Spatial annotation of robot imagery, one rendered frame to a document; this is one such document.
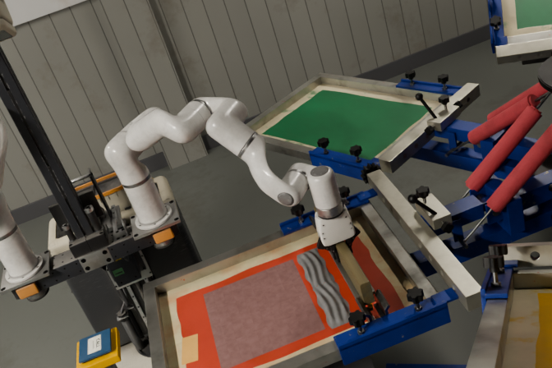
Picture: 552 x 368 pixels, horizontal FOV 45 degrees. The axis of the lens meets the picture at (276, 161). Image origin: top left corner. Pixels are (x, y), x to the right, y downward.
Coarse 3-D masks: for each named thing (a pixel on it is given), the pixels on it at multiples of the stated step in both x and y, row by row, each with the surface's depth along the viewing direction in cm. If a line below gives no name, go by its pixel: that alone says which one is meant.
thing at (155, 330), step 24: (264, 240) 218; (288, 240) 218; (384, 240) 201; (216, 264) 216; (408, 264) 189; (144, 288) 214; (168, 288) 215; (432, 288) 179; (288, 360) 171; (312, 360) 169; (336, 360) 171
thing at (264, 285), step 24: (360, 240) 210; (264, 264) 213; (288, 264) 210; (360, 264) 200; (216, 288) 210; (240, 288) 206; (264, 288) 203; (288, 288) 200; (312, 288) 197; (192, 312) 203; (216, 312) 200; (240, 312) 197
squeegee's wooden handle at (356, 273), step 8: (336, 248) 192; (344, 248) 188; (344, 256) 185; (352, 256) 184; (344, 264) 187; (352, 264) 182; (352, 272) 179; (360, 272) 178; (352, 280) 183; (360, 280) 176; (368, 280) 175; (360, 288) 175; (368, 288) 175; (360, 296) 180; (368, 296) 177
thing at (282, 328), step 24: (384, 288) 189; (264, 312) 194; (288, 312) 191; (312, 312) 189; (216, 336) 191; (240, 336) 189; (264, 336) 186; (288, 336) 183; (312, 336) 181; (216, 360) 183; (240, 360) 181; (264, 360) 178
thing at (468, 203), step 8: (464, 200) 198; (472, 200) 197; (448, 208) 197; (456, 208) 196; (464, 208) 195; (472, 208) 194; (480, 208) 195; (456, 216) 194; (464, 216) 195; (472, 216) 196; (480, 216) 196; (464, 224) 196; (440, 232) 195
